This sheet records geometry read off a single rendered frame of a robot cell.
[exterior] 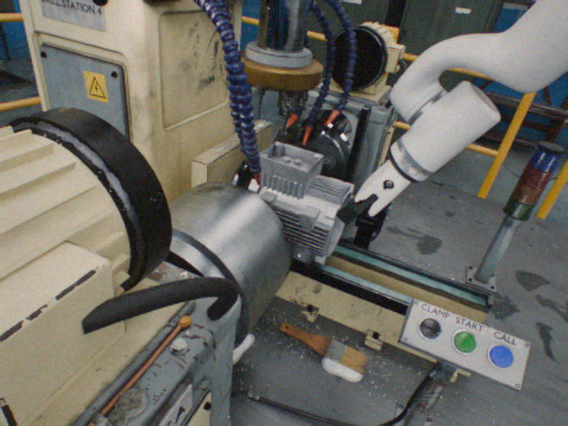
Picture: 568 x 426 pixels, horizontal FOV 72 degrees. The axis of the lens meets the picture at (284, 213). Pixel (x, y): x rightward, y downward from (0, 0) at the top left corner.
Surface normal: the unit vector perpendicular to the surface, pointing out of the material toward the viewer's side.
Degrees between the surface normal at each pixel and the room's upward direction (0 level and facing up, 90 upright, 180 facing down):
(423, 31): 90
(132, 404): 0
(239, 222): 25
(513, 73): 109
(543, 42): 103
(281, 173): 90
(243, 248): 39
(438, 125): 78
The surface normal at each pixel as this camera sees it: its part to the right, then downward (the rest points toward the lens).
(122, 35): -0.40, 0.45
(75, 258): 0.13, -0.83
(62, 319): 0.91, 0.32
